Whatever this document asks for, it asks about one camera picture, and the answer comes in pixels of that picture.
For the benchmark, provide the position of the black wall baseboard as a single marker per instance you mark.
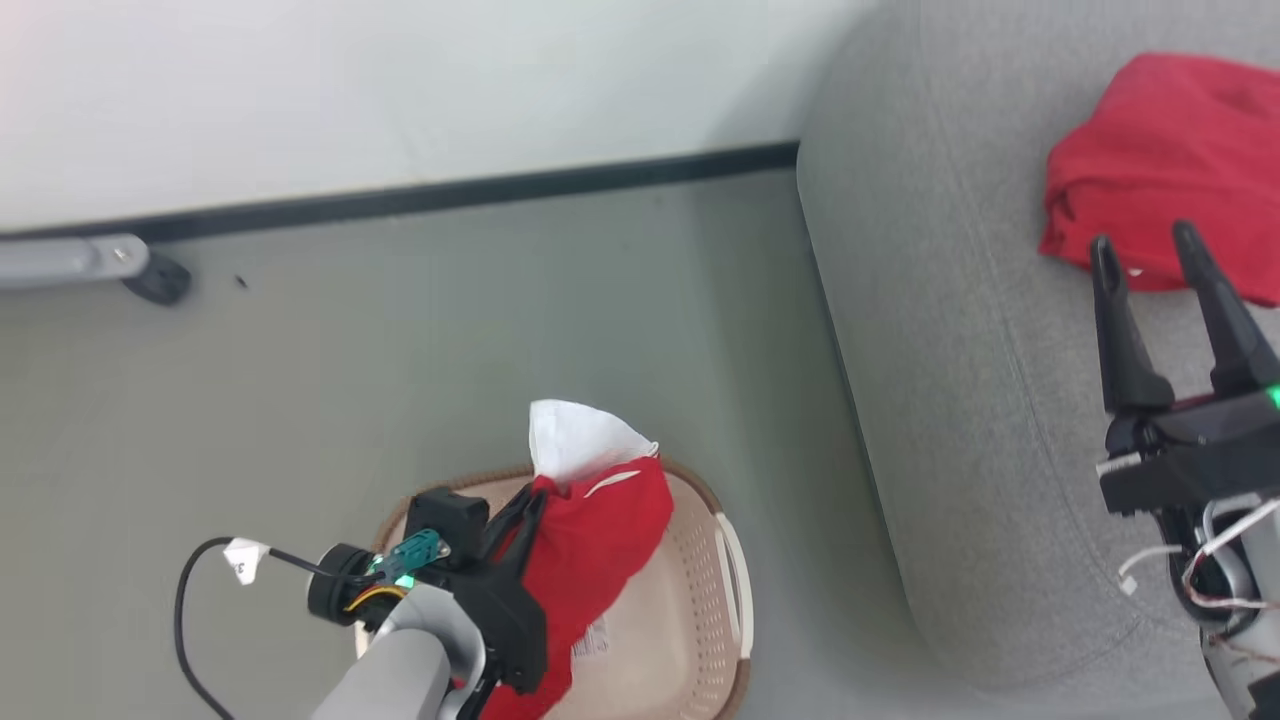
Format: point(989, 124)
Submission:
point(450, 190)

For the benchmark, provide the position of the grey metal leg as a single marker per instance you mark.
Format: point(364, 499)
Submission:
point(70, 260)

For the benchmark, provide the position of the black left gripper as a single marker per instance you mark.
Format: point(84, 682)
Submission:
point(510, 620)

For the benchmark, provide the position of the black rubber foot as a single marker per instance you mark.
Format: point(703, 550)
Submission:
point(160, 280)

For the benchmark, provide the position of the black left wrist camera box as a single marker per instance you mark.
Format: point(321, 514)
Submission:
point(447, 525)

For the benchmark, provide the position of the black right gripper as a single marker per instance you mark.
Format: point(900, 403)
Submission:
point(1190, 450)

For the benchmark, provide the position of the plain red garment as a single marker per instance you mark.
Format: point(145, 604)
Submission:
point(1170, 160)

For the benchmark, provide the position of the grey fabric sofa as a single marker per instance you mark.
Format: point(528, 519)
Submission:
point(960, 400)

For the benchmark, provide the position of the red garment with white stripes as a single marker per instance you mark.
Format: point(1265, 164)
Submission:
point(590, 560)

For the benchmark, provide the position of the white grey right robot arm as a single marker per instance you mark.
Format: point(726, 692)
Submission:
point(1250, 640)

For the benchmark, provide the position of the beige perforated plastic laundry basket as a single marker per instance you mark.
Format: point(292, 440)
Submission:
point(670, 620)

